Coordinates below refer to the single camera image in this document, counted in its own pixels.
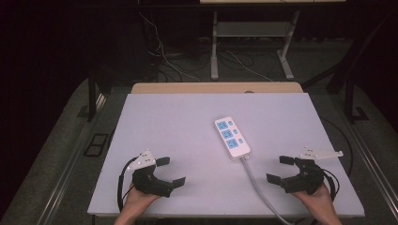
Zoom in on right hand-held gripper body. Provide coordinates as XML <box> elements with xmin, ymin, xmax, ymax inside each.
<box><xmin>280</xmin><ymin>146</ymin><xmax>344</xmax><ymax>196</ymax></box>

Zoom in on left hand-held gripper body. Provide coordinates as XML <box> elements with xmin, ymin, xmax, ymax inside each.
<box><xmin>126</xmin><ymin>150</ymin><xmax>175</xmax><ymax>199</ymax></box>

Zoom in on person's left hand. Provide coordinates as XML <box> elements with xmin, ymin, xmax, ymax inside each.
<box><xmin>124</xmin><ymin>184</ymin><xmax>162</xmax><ymax>213</ymax></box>

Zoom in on person's right hand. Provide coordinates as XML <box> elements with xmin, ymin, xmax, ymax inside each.
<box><xmin>290</xmin><ymin>183</ymin><xmax>335</xmax><ymax>218</ymax></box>

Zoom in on white table cover board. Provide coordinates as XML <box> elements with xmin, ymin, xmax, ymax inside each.
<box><xmin>87</xmin><ymin>92</ymin><xmax>366</xmax><ymax>218</ymax></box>

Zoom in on white power strip blue sockets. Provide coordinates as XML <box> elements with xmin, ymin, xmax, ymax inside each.
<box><xmin>214</xmin><ymin>116</ymin><xmax>253</xmax><ymax>161</ymax></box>

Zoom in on wooden table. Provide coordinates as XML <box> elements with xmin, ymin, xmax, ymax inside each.
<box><xmin>130</xmin><ymin>82</ymin><xmax>304</xmax><ymax>95</ymax></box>

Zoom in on black metal stand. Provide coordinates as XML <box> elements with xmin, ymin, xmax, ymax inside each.
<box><xmin>343</xmin><ymin>59</ymin><xmax>370</xmax><ymax>124</ymax></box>
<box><xmin>77</xmin><ymin>67</ymin><xmax>99</xmax><ymax>123</ymax></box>

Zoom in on dark computer case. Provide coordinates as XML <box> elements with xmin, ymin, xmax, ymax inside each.
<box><xmin>143</xmin><ymin>3</ymin><xmax>201</xmax><ymax>58</ymax></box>

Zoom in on grey power strip cable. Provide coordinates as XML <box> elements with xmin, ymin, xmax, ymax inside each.
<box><xmin>240</xmin><ymin>155</ymin><xmax>295</xmax><ymax>225</ymax></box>

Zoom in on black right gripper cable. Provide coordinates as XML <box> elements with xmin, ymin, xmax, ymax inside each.
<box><xmin>321</xmin><ymin>168</ymin><xmax>341</xmax><ymax>203</ymax></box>

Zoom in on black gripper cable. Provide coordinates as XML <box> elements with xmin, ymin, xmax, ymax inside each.
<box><xmin>116</xmin><ymin>157</ymin><xmax>139</xmax><ymax>214</ymax></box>
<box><xmin>321</xmin><ymin>168</ymin><xmax>341</xmax><ymax>203</ymax></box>

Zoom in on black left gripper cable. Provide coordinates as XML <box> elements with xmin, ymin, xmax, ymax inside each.
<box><xmin>116</xmin><ymin>157</ymin><xmax>139</xmax><ymax>214</ymax></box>

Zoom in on black floor cable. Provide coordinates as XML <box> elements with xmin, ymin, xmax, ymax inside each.
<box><xmin>318</xmin><ymin>116</ymin><xmax>355</xmax><ymax>176</ymax></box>

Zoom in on black rectangular floor frame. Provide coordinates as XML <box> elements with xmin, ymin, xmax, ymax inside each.
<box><xmin>83</xmin><ymin>133</ymin><xmax>110</xmax><ymax>158</ymax></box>

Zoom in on aluminium floor rail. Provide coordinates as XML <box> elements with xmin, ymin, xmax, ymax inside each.
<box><xmin>345</xmin><ymin>116</ymin><xmax>398</xmax><ymax>217</ymax></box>
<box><xmin>37</xmin><ymin>93</ymin><xmax>108</xmax><ymax>225</ymax></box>

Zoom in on white floor cable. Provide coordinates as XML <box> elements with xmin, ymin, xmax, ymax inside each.
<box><xmin>138</xmin><ymin>11</ymin><xmax>202</xmax><ymax>83</ymax></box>
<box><xmin>224</xmin><ymin>50</ymin><xmax>274</xmax><ymax>83</ymax></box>

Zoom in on white metal desk frame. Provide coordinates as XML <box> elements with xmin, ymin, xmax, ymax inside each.
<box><xmin>199</xmin><ymin>0</ymin><xmax>347</xmax><ymax>82</ymax></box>

